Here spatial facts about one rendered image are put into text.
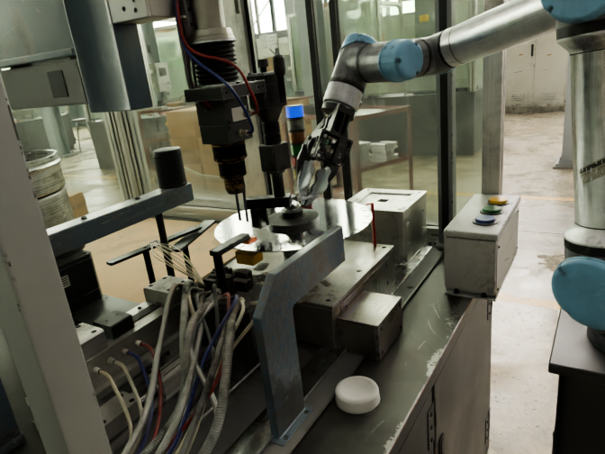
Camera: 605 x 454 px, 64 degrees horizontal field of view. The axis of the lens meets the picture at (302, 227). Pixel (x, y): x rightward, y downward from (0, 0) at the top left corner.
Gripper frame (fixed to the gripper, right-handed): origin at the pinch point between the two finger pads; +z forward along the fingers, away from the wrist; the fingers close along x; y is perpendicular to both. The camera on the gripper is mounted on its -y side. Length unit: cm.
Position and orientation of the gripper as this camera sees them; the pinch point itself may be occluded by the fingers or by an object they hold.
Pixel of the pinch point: (305, 199)
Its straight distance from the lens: 103.6
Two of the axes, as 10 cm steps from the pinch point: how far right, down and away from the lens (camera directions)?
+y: 2.9, 0.8, -9.5
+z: -3.2, 9.5, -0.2
